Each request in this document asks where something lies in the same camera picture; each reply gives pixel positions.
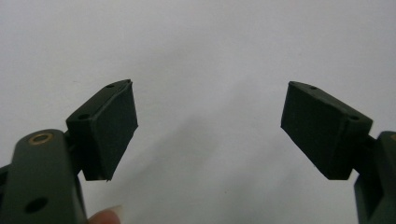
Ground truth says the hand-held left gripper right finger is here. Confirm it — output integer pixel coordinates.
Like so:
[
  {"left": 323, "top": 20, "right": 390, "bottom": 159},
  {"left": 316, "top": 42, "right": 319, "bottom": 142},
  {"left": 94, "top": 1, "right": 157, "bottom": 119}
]
[{"left": 280, "top": 80, "right": 374, "bottom": 181}]

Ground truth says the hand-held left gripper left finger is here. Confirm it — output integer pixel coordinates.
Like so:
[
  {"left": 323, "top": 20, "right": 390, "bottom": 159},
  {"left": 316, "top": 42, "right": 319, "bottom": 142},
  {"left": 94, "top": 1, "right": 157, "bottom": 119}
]
[{"left": 65, "top": 78, "right": 139, "bottom": 182}]

